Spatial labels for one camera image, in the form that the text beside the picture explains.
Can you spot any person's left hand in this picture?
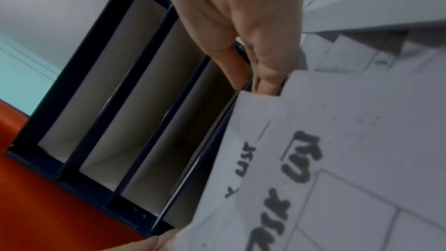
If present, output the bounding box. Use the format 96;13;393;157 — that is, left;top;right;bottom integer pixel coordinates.
99;228;182;251

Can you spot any person's right hand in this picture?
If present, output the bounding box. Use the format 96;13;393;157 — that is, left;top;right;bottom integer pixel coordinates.
162;0;308;96

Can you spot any dark blue paper tray organizer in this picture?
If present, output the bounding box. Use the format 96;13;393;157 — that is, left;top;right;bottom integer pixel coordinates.
4;0;257;241

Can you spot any pile of printed papers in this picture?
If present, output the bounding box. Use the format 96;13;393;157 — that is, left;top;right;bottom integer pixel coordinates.
153;30;446;251

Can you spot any red curtain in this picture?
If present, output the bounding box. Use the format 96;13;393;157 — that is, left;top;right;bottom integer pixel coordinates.
0;98;147;251

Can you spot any window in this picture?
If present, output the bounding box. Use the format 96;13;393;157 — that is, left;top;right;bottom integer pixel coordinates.
0;31;66;114

